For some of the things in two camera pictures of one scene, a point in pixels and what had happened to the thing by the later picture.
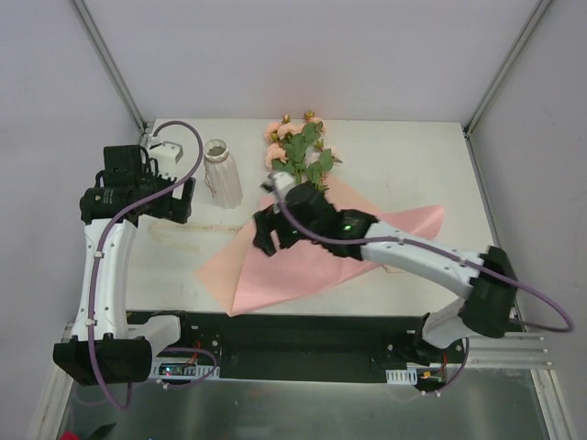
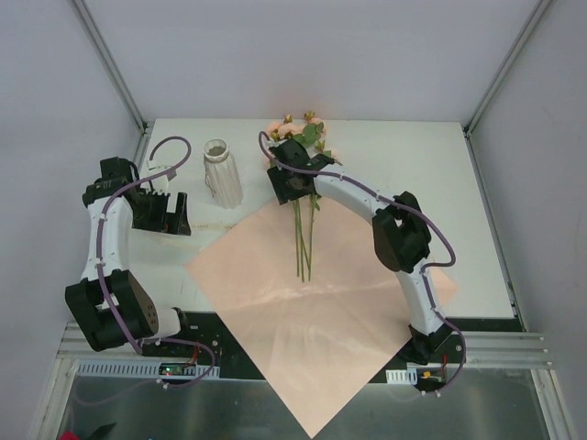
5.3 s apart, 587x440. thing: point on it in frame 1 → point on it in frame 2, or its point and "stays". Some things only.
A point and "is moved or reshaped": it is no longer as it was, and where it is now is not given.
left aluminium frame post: (108, 61) stays
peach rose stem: (289, 131) → (300, 240)
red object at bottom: (70, 435) stays
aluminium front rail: (518, 349) stays
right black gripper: (279, 227) → (284, 179)
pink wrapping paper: (244, 276) is moved or reshaped
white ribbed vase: (221, 173) stays
